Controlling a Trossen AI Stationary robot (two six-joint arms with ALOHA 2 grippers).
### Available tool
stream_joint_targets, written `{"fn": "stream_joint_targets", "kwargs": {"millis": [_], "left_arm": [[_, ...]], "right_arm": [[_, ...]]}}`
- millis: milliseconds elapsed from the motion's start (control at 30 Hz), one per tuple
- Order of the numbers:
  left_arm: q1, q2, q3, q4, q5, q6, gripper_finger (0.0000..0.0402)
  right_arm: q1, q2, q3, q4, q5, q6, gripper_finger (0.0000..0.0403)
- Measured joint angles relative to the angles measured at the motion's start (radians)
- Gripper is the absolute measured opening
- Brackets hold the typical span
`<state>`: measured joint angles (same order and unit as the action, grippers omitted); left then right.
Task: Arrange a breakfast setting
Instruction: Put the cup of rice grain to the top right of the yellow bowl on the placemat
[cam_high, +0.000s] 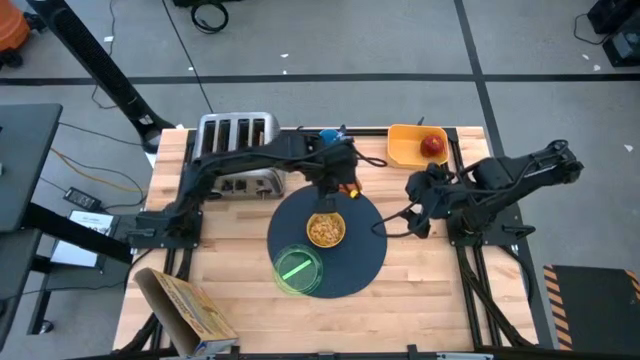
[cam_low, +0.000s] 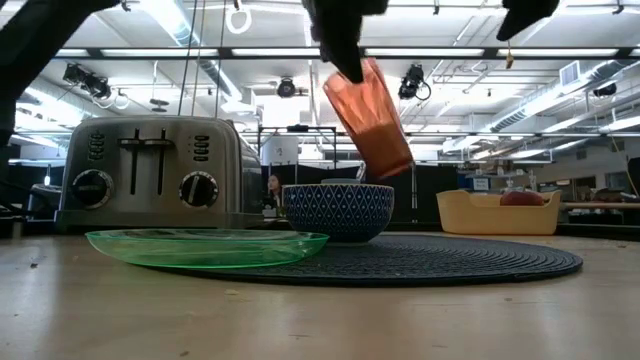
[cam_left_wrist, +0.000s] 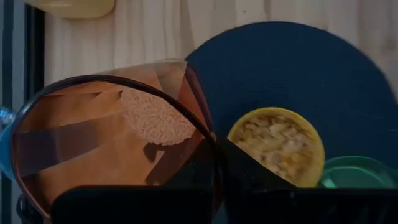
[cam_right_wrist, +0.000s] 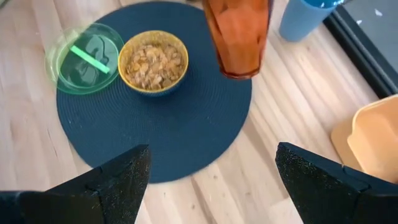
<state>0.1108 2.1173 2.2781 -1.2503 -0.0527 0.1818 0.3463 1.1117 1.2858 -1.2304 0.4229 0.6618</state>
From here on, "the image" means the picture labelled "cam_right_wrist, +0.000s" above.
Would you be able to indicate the orange plastic tumbler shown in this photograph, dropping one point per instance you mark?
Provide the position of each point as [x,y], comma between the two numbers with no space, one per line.
[239,37]

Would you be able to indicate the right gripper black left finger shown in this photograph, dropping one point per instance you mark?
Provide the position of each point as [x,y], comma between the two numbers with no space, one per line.
[93,199]

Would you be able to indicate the black aluminium table frame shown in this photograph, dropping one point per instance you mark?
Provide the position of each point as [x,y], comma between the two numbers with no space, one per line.
[360,53]

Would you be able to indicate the yellow plastic bin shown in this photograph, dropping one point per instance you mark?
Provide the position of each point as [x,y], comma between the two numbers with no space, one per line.
[376,140]

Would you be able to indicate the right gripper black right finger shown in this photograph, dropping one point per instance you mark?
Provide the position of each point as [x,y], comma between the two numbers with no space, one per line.
[329,199]

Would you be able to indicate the round dark blue placemat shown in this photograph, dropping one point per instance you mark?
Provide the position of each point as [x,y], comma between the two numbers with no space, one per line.
[174,124]

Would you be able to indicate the yellow bowl of cereal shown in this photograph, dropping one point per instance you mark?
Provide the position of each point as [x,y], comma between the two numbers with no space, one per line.
[154,65]

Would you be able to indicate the blue plastic cup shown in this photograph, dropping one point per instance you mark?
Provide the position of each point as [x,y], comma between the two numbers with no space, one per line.
[301,21]

